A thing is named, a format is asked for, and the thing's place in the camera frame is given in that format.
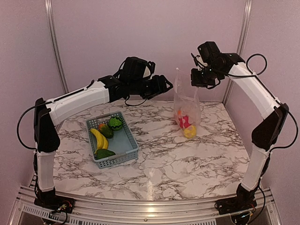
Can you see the yellow toy banana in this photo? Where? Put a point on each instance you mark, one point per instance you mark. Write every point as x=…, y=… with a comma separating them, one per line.
x=102, y=142

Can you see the yellow toy pear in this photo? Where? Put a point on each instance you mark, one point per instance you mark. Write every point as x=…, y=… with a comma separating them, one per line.
x=190, y=132

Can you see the green toy watermelon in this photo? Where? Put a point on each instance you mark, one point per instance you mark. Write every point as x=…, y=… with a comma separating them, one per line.
x=115, y=123

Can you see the red toy apple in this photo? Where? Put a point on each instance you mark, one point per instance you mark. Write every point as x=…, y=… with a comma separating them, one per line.
x=184, y=122

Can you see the green orange toy mango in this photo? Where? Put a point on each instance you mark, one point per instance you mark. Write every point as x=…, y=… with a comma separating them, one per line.
x=105, y=130

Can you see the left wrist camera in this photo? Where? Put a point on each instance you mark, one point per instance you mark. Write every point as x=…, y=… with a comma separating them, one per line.
x=135, y=69

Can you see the right aluminium corner post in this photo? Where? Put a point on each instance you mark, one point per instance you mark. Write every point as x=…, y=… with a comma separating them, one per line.
x=241, y=43

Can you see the aluminium front frame rail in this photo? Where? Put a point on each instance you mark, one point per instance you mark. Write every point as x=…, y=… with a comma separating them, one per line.
x=101, y=211

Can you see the left aluminium corner post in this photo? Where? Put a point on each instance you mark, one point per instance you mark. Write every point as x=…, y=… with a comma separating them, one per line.
x=55, y=46

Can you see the clear zip top bag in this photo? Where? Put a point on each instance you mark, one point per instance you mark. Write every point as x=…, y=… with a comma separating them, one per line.
x=186, y=99

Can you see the green toy pepper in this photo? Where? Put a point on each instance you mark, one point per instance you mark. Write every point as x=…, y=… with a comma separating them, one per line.
x=103, y=153

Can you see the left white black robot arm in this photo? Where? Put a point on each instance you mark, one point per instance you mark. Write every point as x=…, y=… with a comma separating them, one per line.
x=49, y=113

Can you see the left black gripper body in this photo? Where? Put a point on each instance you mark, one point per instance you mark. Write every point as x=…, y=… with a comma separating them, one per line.
x=151, y=90

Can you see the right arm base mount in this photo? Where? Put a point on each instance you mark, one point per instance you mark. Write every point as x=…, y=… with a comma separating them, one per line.
x=242, y=201

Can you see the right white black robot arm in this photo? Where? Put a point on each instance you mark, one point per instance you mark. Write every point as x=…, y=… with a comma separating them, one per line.
x=211, y=69

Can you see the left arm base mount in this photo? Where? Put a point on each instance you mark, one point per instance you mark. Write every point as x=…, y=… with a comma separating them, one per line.
x=50, y=200

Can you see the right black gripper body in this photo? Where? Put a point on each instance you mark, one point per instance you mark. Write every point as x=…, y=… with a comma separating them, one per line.
x=206, y=78

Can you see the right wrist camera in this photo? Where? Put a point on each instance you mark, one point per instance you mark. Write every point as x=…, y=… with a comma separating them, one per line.
x=208, y=51

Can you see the aluminium corner post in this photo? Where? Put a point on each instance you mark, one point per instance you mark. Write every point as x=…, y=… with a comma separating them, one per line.
x=241, y=43
x=55, y=46

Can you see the blue-grey perforated plastic basket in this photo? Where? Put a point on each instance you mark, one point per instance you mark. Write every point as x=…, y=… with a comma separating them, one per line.
x=123, y=143

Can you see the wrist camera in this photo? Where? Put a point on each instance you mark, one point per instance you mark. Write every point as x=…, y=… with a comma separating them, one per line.
x=135, y=69
x=208, y=51

